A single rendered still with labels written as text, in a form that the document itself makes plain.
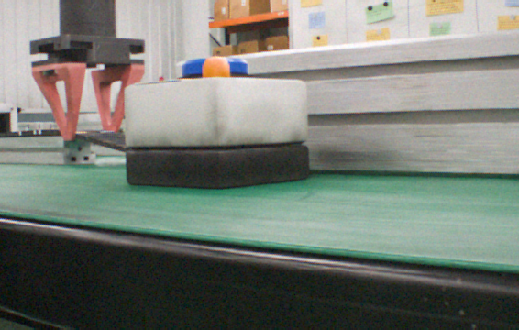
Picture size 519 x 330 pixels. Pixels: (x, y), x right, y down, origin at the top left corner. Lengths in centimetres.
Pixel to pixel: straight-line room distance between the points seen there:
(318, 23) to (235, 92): 375
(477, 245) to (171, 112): 26
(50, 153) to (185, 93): 39
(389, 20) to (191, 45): 512
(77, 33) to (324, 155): 33
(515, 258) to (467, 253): 1
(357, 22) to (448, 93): 356
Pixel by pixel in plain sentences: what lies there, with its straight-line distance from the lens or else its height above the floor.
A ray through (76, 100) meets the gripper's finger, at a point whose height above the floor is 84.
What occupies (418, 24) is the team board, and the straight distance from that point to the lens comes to 383.
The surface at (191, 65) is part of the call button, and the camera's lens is 45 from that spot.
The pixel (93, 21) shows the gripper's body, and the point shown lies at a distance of 76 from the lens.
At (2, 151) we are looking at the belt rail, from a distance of 90.
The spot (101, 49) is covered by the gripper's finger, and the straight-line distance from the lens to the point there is 75.
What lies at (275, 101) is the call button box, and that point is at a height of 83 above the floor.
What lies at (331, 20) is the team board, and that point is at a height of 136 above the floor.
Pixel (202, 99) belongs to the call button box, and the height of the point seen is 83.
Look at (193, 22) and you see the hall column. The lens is 886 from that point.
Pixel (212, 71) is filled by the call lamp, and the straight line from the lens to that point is 42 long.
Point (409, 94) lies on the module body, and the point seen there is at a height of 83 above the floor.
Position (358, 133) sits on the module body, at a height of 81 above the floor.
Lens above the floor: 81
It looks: 3 degrees down
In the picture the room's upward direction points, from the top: 2 degrees counter-clockwise
